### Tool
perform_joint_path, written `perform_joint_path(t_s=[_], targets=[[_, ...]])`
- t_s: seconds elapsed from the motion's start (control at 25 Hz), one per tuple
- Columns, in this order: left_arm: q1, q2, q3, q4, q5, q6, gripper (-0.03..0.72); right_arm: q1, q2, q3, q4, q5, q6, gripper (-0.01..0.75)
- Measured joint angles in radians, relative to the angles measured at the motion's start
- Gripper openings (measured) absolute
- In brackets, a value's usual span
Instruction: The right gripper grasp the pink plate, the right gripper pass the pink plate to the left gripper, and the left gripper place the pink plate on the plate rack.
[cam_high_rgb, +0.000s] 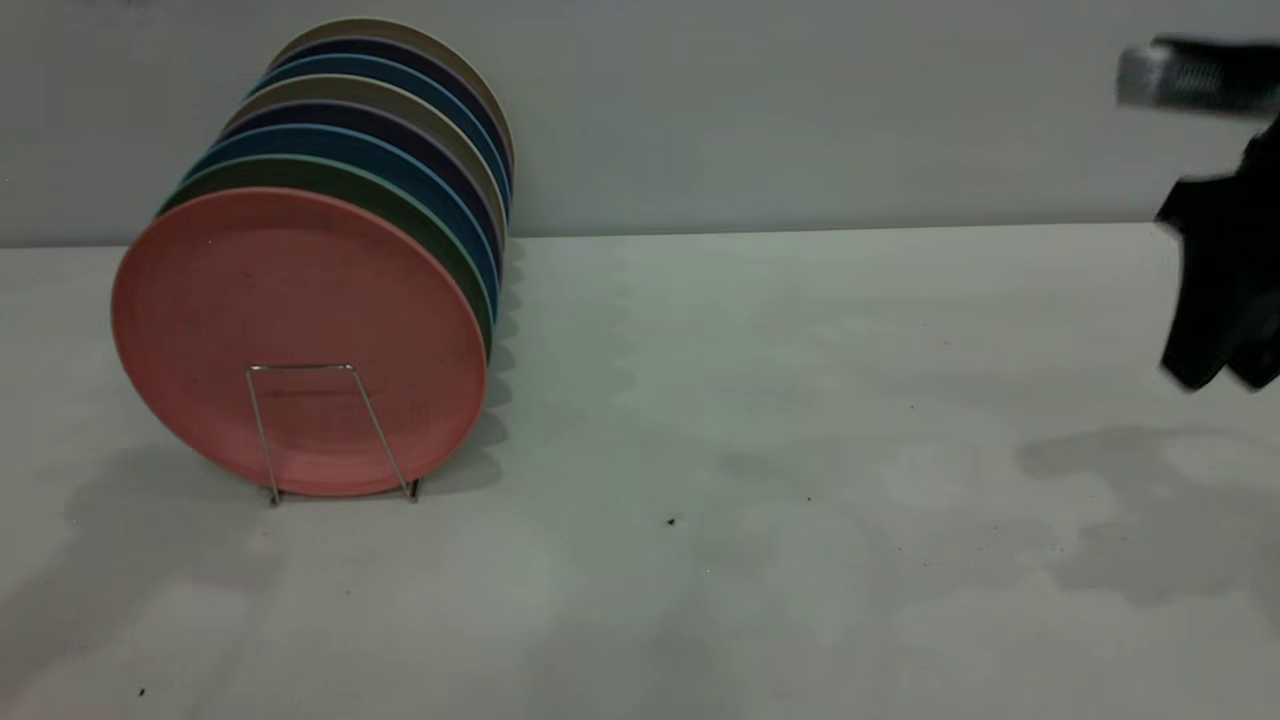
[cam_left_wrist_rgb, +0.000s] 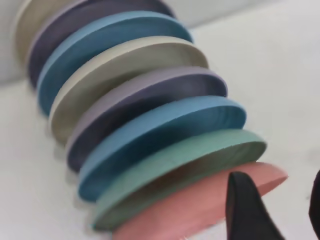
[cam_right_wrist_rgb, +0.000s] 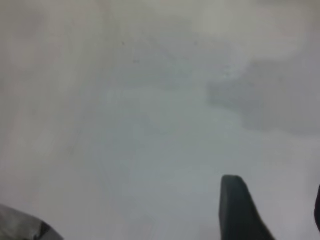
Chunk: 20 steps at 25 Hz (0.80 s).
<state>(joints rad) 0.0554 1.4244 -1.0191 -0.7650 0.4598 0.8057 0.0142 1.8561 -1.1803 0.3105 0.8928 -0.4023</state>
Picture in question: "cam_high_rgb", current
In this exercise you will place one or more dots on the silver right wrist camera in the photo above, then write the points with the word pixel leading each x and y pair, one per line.
pixel 1180 78

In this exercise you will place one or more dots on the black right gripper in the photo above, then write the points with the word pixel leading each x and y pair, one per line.
pixel 1235 260

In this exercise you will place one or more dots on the dark purple plate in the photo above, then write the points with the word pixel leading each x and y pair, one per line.
pixel 402 53
pixel 372 120

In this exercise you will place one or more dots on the pink plate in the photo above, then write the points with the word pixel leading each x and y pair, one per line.
pixel 300 310

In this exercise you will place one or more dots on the beige plate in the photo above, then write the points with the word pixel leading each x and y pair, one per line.
pixel 370 91
pixel 380 28

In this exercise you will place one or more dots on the green plate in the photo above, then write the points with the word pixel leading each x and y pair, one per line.
pixel 400 205

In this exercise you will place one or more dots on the blue plate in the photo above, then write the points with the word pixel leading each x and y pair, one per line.
pixel 350 144
pixel 392 72

